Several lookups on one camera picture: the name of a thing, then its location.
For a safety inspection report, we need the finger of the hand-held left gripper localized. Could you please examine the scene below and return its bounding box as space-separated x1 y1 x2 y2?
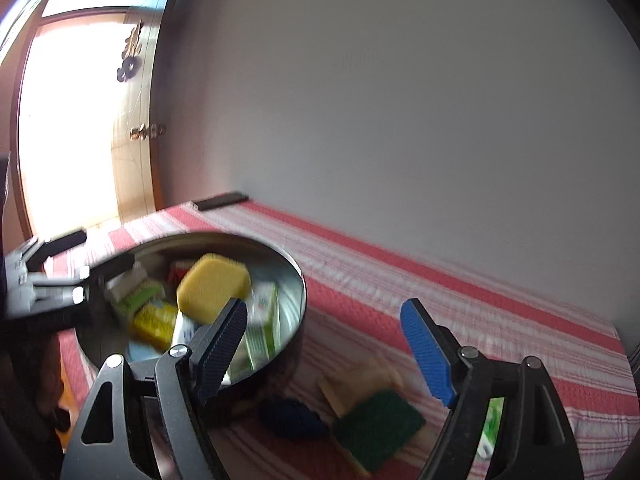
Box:
26 229 89 272
74 252 137 287

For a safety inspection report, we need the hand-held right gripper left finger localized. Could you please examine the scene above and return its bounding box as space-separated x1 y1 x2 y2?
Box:
60 297 249 480

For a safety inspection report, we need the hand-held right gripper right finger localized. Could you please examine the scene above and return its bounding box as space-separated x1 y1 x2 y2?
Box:
400 297 586 480

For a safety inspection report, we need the grey-white tissue pack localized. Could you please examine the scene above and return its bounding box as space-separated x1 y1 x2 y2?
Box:
104 261 149 303

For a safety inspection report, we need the large green tissue pack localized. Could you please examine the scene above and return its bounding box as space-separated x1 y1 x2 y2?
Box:
227 280 282 383

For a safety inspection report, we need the white tissue pack blue print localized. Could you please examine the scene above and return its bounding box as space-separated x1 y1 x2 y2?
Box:
171 312 201 350

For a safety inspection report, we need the yellow oval sponge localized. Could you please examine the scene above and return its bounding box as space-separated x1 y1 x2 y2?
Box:
176 253 251 323

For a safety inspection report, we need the round metal tin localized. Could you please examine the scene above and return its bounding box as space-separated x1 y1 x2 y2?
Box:
70 231 307 428

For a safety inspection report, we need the yellow plastic packet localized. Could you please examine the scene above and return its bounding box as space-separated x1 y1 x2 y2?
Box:
129 300 180 352

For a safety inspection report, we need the small green tissue pack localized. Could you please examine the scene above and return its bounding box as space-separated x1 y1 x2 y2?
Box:
477 396 506 461
111 282 166 323

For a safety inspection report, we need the red wrapped candy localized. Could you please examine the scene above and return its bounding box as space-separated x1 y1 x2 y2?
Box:
166 260 193 285

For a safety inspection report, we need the beige sponge block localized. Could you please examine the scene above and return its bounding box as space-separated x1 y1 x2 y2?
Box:
319 360 406 418

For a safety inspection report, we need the pink striped blanket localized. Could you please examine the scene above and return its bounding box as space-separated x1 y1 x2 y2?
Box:
50 200 640 480

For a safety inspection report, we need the green and yellow scouring sponge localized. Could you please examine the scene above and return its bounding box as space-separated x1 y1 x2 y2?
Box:
332 391 427 476

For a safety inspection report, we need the wooden door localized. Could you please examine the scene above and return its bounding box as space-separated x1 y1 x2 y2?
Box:
111 7 170 224

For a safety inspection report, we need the dark blue scrubber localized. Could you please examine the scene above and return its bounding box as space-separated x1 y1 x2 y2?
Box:
257 395 331 442

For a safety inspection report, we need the black remote control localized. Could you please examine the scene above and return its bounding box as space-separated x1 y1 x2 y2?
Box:
192 191 249 212

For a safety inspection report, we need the dark hanging door ornament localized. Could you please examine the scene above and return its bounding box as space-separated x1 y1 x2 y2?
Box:
116 20 147 84

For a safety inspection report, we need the brass door handle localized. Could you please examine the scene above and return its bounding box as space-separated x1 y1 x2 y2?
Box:
130 122 167 141

